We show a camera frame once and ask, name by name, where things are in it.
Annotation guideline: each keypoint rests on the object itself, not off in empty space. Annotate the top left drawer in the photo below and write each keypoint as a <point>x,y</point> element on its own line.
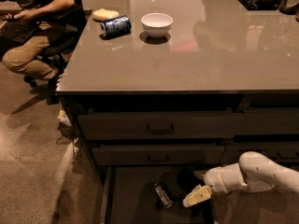
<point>158,125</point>

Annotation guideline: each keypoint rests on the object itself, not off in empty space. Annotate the middle right drawer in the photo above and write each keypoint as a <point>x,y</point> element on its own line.
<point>281,152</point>

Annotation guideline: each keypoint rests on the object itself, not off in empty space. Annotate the dark object at counter corner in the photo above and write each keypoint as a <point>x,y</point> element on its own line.
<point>289,7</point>

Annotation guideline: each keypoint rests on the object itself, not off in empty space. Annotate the yellow sponge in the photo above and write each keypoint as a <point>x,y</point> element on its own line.
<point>105,14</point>

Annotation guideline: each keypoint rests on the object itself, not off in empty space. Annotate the white bowl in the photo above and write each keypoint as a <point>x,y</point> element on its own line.
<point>156,25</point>

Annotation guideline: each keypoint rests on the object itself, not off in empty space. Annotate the blue soda can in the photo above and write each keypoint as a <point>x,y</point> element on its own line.
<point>116,26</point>

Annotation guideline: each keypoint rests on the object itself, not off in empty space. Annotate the top right drawer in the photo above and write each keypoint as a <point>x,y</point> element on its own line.
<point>257,121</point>

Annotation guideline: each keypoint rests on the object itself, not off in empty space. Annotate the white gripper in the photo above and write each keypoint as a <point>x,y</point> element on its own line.
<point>214,179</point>

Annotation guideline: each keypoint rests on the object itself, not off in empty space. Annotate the black laptop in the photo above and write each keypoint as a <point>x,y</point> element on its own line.
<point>17,32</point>

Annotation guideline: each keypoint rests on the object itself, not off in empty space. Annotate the middle left drawer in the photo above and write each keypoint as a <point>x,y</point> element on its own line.
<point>158,154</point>

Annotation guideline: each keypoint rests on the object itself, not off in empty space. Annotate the open bottom drawer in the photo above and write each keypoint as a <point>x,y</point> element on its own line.
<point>130,198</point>

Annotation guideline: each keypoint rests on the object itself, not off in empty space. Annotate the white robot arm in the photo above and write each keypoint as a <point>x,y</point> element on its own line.
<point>252,173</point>

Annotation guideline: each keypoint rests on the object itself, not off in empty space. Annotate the black office chair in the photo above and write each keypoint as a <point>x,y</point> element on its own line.
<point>73,20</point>

